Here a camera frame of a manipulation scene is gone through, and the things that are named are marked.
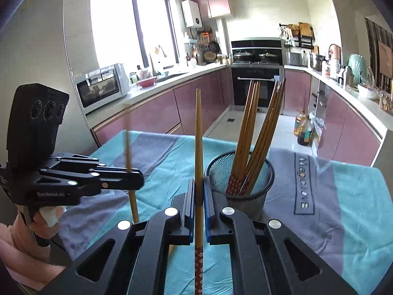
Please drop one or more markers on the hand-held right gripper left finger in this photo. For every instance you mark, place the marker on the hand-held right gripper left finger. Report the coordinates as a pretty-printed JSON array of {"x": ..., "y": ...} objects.
[{"x": 191, "y": 209}]

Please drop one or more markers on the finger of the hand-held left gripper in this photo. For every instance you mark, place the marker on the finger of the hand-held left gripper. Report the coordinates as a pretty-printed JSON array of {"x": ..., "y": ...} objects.
[
  {"x": 119, "y": 173},
  {"x": 122, "y": 185}
]

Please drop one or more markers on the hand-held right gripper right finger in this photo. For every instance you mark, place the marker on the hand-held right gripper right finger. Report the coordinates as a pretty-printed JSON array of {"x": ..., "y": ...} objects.
[{"x": 208, "y": 209}]

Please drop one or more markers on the wooden chopstick floral red end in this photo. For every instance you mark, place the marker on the wooden chopstick floral red end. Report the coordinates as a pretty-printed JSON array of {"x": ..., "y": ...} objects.
[
  {"x": 134, "y": 206},
  {"x": 198, "y": 159}
]

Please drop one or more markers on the black mesh pen holder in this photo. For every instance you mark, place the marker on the black mesh pen holder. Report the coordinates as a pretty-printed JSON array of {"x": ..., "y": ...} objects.
[{"x": 261, "y": 196}]

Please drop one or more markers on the bunch of wooden chopsticks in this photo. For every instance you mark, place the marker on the bunch of wooden chopsticks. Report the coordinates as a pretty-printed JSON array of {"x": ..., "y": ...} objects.
[{"x": 247, "y": 129}]

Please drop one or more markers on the person's left hand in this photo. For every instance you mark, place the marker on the person's left hand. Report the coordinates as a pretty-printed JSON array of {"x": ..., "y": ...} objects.
[{"x": 43, "y": 224}]

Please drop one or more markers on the white countertop oven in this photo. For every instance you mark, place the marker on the white countertop oven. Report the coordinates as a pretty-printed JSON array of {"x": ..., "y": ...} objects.
[{"x": 98, "y": 87}]

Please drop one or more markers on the grey refrigerator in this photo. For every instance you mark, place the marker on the grey refrigerator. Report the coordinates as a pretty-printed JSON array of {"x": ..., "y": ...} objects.
[{"x": 40, "y": 52}]

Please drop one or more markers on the pink base cabinets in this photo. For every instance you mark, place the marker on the pink base cabinets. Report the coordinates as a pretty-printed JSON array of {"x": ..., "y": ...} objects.
[
  {"x": 172, "y": 107},
  {"x": 337, "y": 123}
]

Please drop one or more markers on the pink bowl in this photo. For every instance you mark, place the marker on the pink bowl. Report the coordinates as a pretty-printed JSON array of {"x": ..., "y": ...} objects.
[{"x": 146, "y": 82}]

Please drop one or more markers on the kitchen faucet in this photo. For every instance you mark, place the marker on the kitchen faucet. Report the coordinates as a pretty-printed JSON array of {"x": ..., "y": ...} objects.
[{"x": 152, "y": 64}]

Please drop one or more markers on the black built-in oven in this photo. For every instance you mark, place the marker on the black built-in oven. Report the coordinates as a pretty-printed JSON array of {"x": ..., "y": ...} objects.
[{"x": 242, "y": 95}]

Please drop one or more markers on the dark oil bottle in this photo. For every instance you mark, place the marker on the dark oil bottle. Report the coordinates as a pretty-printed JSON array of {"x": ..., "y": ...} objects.
[{"x": 305, "y": 136}]

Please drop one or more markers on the yellow oil bottle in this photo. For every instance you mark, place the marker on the yellow oil bottle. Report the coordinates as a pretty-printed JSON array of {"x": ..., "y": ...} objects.
[{"x": 300, "y": 124}]

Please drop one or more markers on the teal grey tablecloth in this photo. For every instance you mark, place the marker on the teal grey tablecloth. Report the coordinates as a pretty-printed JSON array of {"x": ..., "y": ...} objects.
[{"x": 337, "y": 209}]

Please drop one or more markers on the white spotted vase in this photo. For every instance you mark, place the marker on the white spotted vase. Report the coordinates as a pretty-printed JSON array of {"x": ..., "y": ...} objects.
[{"x": 192, "y": 63}]

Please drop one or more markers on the white plastic bag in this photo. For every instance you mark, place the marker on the white plastic bag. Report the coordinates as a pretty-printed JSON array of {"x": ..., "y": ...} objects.
[{"x": 317, "y": 129}]

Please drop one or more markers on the kitchen window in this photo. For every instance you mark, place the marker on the kitchen window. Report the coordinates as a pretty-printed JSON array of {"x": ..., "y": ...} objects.
[{"x": 132, "y": 27}]

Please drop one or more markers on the woven basket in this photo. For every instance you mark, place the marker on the woven basket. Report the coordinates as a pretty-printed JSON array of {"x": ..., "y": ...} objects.
[{"x": 210, "y": 56}]

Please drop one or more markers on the black lidded pot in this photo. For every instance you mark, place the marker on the black lidded pot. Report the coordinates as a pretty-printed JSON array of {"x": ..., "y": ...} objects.
[
  {"x": 267, "y": 57},
  {"x": 242, "y": 57}
]

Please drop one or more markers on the hanging black pan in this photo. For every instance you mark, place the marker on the hanging black pan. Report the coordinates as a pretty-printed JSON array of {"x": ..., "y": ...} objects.
[{"x": 214, "y": 46}]

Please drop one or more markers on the black range hood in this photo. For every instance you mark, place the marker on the black range hood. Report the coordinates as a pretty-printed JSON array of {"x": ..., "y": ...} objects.
[{"x": 256, "y": 44}]

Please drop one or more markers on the silver toaster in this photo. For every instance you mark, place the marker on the silver toaster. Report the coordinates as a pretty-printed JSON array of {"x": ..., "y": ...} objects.
[{"x": 294, "y": 58}]

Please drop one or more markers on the white water heater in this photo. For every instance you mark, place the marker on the white water heater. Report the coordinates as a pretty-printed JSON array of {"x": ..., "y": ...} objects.
[{"x": 191, "y": 13}]

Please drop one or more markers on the steel stock pot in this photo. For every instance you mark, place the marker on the steel stock pot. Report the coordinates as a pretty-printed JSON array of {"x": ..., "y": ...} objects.
[{"x": 316, "y": 60}]

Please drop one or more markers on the white bottle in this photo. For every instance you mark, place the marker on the white bottle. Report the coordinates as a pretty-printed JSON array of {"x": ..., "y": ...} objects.
[{"x": 333, "y": 69}]

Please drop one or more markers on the steel thermos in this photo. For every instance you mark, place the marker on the steel thermos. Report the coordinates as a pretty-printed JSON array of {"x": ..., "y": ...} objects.
[{"x": 347, "y": 75}]

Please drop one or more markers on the white bowl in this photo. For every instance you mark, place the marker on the white bowl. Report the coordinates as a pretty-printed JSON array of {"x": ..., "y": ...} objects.
[{"x": 367, "y": 92}]

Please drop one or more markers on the pink kettle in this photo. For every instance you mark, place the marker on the pink kettle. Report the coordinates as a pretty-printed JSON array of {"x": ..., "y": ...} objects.
[{"x": 334, "y": 53}]

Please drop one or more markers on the wooden cutting board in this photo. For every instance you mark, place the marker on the wooden cutting board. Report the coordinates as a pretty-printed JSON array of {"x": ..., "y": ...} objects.
[{"x": 304, "y": 30}]

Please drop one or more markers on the green kitchen appliance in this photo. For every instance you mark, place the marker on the green kitchen appliance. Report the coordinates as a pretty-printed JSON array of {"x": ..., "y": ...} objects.
[{"x": 357, "y": 67}]

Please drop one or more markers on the clear plastic container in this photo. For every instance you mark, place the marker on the clear plastic container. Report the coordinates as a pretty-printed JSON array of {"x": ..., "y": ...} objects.
[{"x": 385, "y": 101}]

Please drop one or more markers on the black wall rack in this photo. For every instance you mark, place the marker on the black wall rack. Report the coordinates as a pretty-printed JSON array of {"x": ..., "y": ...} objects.
[{"x": 299, "y": 40}]

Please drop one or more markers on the pink wall cabinet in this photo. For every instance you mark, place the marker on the pink wall cabinet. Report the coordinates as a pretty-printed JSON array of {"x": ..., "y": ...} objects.
[{"x": 215, "y": 3}]

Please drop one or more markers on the framed wall picture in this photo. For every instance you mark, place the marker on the framed wall picture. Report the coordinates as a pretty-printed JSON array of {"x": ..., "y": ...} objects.
[{"x": 385, "y": 58}]

